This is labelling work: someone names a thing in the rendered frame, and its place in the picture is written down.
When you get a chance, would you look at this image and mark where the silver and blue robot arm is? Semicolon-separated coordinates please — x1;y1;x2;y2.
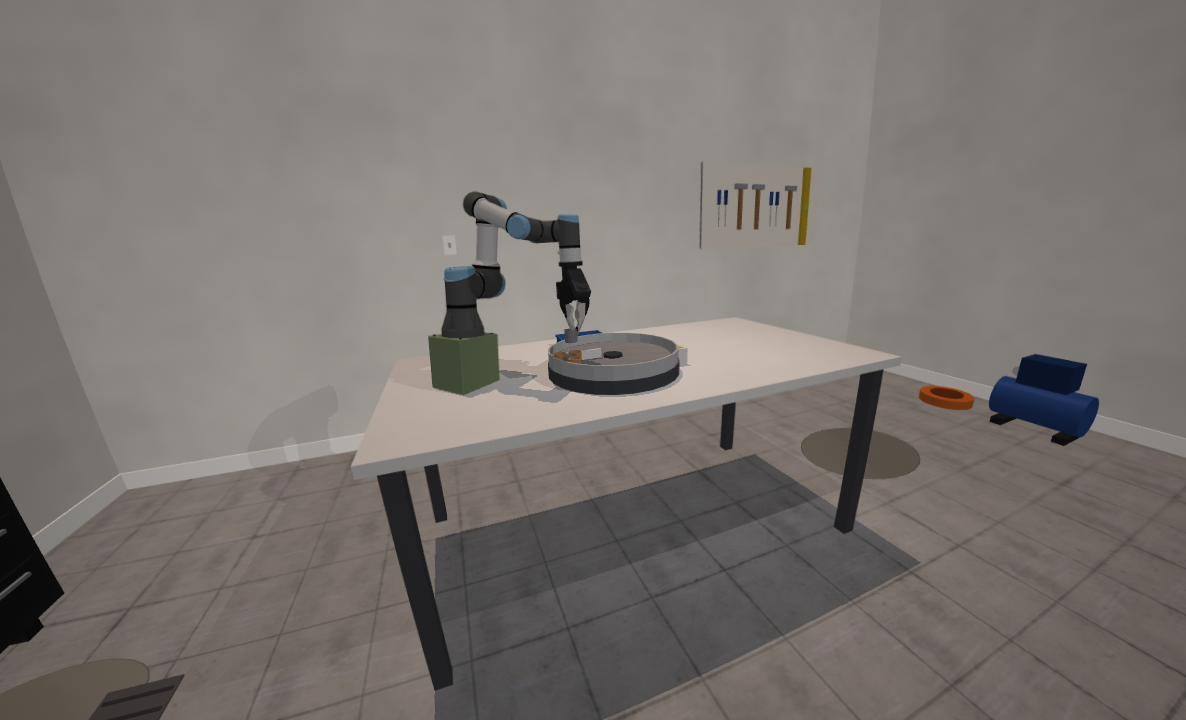
441;192;591;338

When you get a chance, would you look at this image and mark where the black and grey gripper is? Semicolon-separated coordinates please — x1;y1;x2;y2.
556;261;589;334

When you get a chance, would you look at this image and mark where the blue crate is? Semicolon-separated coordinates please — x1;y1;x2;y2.
555;330;602;343

